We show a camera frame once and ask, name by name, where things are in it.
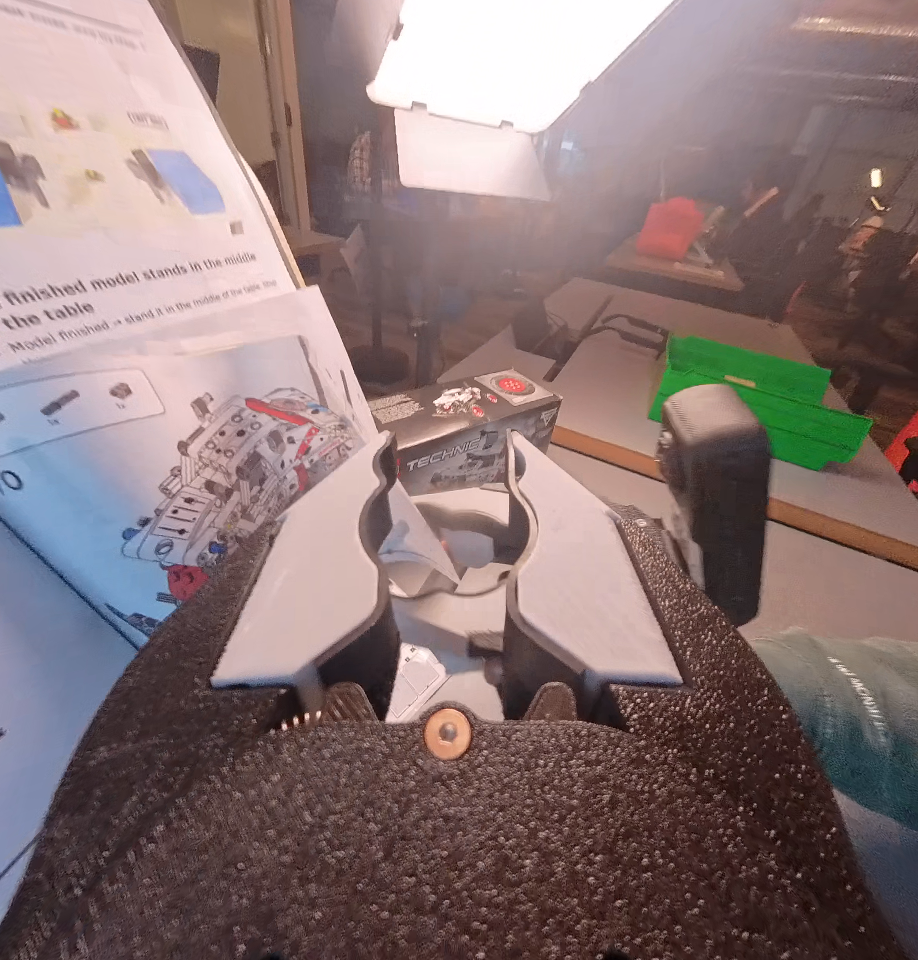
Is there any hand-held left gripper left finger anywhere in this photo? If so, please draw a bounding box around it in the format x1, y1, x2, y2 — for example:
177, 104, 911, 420
212, 435, 402, 691

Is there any white book stand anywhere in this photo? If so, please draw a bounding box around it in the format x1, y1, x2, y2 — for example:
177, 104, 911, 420
372, 503, 528, 724

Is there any lego instruction booklet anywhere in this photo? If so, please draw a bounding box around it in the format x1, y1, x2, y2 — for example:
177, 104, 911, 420
0, 285, 463, 901

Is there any printed instruction sheet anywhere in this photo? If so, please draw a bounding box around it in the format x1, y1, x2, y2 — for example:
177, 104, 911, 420
0, 0, 306, 379

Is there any green plastic bin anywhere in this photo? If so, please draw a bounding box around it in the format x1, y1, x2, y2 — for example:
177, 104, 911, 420
647, 333, 877, 475

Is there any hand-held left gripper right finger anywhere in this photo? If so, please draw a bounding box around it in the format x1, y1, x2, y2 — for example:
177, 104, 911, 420
501, 432, 685, 691

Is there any person's right forearm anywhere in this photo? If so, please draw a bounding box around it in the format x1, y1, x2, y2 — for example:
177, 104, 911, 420
749, 627, 918, 844

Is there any lego set box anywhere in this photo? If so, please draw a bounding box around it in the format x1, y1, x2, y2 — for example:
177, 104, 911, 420
366, 368, 565, 496

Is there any bright studio light panel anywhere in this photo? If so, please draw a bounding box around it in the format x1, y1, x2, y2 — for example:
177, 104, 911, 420
366, 0, 681, 204

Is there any red plastic bin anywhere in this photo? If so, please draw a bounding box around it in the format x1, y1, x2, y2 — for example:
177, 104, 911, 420
635, 195, 709, 261

